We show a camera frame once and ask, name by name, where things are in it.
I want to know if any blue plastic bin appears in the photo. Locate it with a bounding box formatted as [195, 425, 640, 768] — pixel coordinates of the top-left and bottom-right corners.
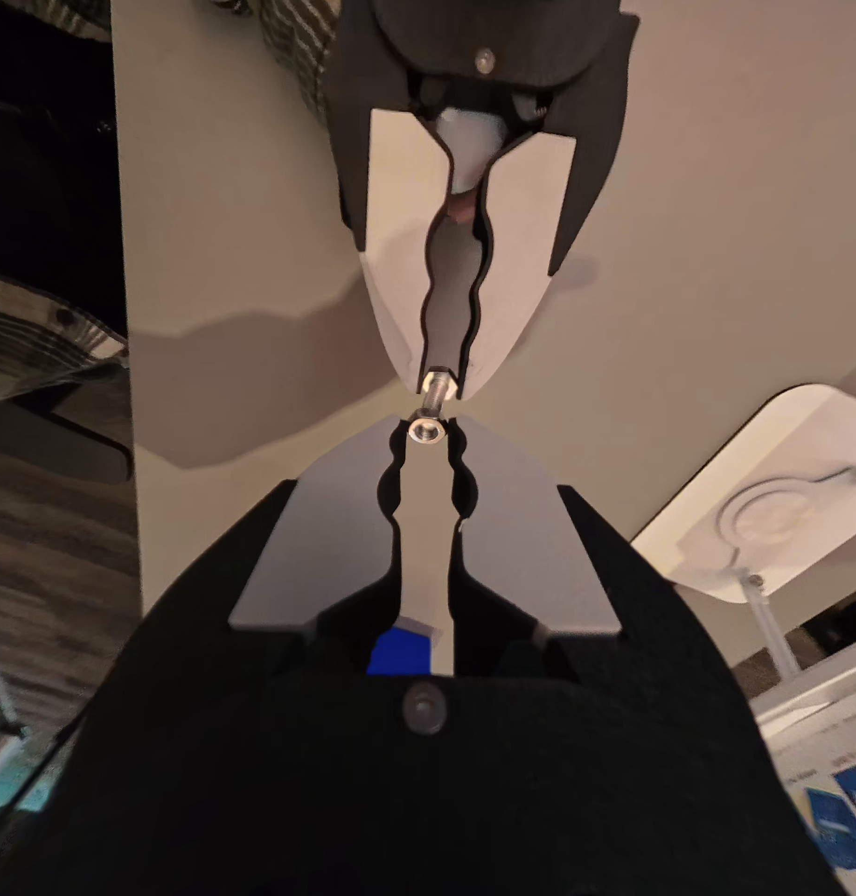
[366, 626, 433, 677]

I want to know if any clear stand pole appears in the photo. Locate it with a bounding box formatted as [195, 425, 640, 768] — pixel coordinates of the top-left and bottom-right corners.
[745, 573, 801, 679]

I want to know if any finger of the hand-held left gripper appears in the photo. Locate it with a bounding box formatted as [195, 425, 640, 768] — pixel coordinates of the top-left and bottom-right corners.
[360, 107, 457, 394]
[458, 132, 579, 400]

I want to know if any white stand base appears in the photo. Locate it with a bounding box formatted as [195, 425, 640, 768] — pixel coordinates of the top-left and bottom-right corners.
[631, 384, 856, 604]

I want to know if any person's plaid shirt torso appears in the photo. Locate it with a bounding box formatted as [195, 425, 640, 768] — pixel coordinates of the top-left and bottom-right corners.
[0, 273, 132, 408]

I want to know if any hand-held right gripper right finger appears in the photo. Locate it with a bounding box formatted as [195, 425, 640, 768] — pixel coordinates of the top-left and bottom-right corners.
[445, 418, 621, 644]

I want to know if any silver hex bolt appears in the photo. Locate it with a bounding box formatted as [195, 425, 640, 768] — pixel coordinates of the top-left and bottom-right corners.
[419, 365, 461, 415]

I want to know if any instruction sheet clipboard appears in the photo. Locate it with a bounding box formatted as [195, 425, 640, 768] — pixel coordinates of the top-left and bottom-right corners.
[750, 640, 856, 876]

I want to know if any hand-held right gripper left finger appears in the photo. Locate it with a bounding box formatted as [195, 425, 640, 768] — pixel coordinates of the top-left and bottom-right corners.
[228, 414, 409, 639]

